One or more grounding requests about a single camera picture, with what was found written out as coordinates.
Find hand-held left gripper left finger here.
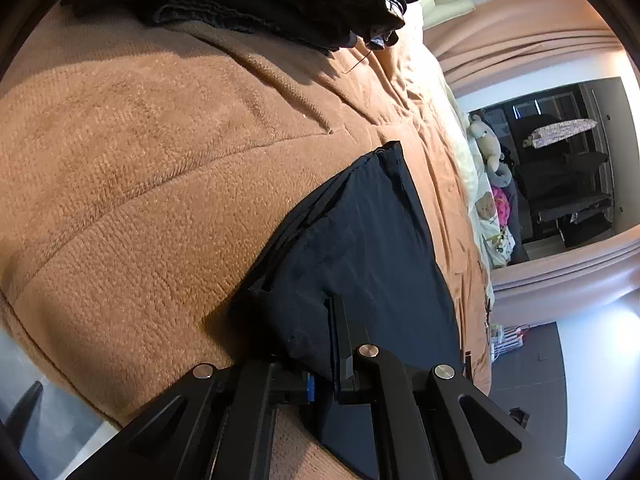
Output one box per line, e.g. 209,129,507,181
65,357,321,480

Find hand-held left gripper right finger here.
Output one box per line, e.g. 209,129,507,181
325,294,581,480

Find black pants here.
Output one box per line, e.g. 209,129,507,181
230,141,473,480

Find pink white desktop rack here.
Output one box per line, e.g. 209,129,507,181
492,325,526,357

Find bear print pillow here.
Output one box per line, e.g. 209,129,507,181
472,190,517,267

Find pink cloth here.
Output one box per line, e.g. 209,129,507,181
492,185,512,227

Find pink curtain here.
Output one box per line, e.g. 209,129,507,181
425,0,632,97
492,237,640,322

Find grey plush toy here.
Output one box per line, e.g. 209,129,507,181
487,160,514,192

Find beige plush toy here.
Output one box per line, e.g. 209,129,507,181
467,114,504,173

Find orange fleece blanket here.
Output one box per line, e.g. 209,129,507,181
0,0,495,480

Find floral hanging garment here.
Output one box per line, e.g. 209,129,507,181
522,117,599,150

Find cream bed sheet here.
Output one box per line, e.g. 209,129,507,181
419,0,497,306

